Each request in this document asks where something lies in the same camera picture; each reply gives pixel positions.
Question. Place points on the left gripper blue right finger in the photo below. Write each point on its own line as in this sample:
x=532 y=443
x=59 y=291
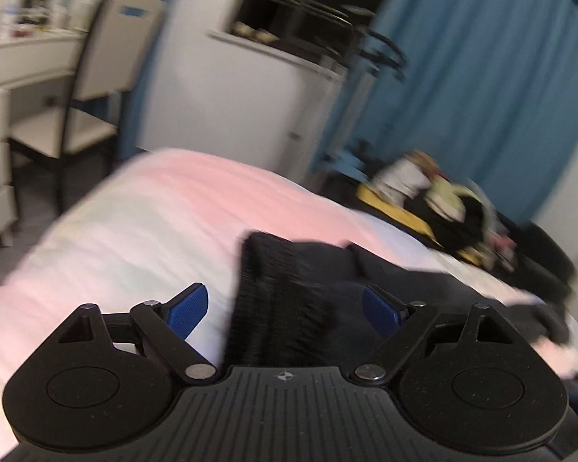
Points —
x=404 y=328

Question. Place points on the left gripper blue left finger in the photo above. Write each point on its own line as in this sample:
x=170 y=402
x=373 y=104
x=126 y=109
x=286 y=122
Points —
x=163 y=330

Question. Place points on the black drawstring pants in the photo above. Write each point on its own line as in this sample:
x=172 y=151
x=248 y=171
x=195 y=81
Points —
x=310 y=304

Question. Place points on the pile of clothes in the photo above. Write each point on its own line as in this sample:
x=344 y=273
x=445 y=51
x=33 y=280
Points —
x=456 y=219

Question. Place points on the pastel bed sheet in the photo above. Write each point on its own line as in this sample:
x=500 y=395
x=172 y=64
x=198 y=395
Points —
x=73 y=386

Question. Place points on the black leather armchair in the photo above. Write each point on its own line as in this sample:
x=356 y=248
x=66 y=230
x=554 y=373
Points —
x=538 y=266

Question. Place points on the teal curtain right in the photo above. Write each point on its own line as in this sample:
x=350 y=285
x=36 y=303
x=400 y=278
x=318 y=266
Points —
x=490 y=90

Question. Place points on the beige chair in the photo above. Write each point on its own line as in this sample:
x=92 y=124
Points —
x=89 y=119

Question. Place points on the white dressing table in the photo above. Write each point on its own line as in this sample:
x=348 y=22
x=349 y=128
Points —
x=25 y=62

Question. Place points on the dark window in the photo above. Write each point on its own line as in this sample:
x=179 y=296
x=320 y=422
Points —
x=326 y=33

